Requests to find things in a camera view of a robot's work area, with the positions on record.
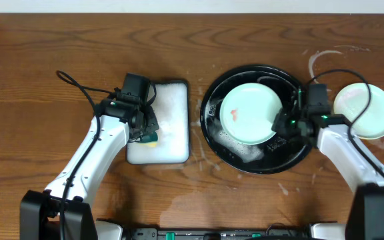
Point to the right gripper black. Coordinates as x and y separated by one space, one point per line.
279 126

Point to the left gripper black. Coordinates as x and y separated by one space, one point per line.
148 123

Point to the green yellow sponge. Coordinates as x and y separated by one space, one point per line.
150 139

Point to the mint green plate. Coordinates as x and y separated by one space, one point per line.
352 99
248 112

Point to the yellow plate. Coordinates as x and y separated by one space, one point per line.
366 137

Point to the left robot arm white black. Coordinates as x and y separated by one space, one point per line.
63 209

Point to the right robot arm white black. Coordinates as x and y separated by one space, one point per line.
332 135

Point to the round black tray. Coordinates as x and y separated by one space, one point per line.
275 155

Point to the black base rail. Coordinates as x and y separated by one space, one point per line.
212 234

